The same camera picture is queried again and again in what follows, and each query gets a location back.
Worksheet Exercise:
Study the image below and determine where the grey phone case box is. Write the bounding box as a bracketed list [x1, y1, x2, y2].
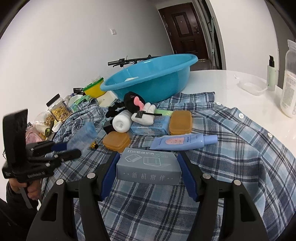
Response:
[116, 148, 182, 186]

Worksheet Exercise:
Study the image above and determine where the white bunny plush hair tie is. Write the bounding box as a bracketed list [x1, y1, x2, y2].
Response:
[130, 102, 163, 126]

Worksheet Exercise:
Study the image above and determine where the blue tissue pack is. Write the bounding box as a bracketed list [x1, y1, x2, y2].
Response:
[67, 122, 97, 153]

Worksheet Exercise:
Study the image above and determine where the person's left hand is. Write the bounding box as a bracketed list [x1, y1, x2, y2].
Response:
[9, 178, 41, 200]

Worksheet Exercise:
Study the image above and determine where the amber soap box small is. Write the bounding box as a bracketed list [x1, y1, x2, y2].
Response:
[102, 131, 131, 153]

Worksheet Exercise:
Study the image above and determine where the clear jar black lid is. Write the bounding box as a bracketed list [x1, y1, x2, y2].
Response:
[46, 94, 71, 122]

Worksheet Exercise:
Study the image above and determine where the blue hand cream tube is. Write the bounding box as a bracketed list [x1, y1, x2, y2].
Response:
[149, 133, 218, 151]

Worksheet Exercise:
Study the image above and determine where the white round bottle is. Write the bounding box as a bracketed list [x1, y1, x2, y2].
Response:
[112, 110, 132, 133]

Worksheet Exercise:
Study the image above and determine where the green snack packet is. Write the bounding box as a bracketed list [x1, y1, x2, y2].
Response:
[69, 95, 91, 112]

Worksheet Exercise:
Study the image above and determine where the blue plaid shirt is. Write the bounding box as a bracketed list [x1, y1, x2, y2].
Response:
[27, 92, 295, 240]

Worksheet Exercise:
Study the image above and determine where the amber soap box large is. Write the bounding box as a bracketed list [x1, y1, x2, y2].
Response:
[169, 110, 193, 135]

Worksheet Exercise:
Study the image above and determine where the light blue wet wipes pack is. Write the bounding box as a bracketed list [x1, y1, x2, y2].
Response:
[130, 115, 171, 136]

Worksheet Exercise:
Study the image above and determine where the yellow container green lid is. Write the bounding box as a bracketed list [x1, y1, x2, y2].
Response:
[83, 77, 106, 98]

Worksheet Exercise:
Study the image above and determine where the green cosmetic tube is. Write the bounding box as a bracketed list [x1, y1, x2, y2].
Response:
[154, 109, 173, 116]

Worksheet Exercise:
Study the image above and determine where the blue plastic basin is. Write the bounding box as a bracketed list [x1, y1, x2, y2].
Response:
[100, 54, 198, 103]

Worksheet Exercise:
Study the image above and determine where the black bicycle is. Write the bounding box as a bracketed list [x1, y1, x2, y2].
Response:
[107, 55, 158, 68]

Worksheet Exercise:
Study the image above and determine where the clear plastic tray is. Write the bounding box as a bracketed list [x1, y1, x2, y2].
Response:
[238, 77, 267, 96]

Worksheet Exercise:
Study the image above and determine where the large white lotion bottle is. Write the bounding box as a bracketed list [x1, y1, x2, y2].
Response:
[280, 40, 296, 118]

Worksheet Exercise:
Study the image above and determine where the green pump bottle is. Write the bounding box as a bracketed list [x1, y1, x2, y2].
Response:
[266, 55, 278, 91]

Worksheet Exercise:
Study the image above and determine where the dark brown entry door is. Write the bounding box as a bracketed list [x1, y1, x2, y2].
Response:
[159, 3, 209, 60]

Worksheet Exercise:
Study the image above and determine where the white wall switch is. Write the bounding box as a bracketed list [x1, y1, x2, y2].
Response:
[110, 29, 117, 35]

